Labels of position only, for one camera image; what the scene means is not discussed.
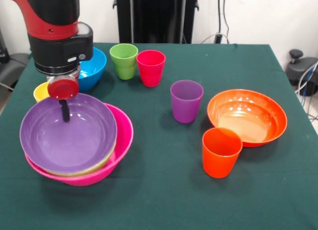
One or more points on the green cup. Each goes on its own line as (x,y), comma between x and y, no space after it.
(125,73)
(123,51)

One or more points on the blue bowl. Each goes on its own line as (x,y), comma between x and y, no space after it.
(94,66)

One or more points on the yellow cup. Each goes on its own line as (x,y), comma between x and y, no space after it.
(41,92)

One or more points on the black equipment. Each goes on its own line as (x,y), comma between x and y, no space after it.
(15,66)

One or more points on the purple bowl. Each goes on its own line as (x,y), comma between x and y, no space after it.
(69,143)

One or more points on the orange cup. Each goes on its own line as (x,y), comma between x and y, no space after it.
(219,160)

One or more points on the purple cup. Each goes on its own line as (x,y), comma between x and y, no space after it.
(186,108)

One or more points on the pink bowl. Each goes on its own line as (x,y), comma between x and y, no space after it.
(121,135)

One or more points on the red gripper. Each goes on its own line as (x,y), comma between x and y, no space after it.
(63,89)

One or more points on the red cup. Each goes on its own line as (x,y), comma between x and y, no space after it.
(150,71)

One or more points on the green bowl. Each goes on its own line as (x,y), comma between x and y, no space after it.
(104,164)

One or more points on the dark green tablecloth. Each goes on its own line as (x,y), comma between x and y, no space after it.
(261,190)

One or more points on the black plug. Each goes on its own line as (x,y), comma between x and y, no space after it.
(218,38)

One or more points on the orange bowl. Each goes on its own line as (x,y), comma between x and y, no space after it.
(248,115)

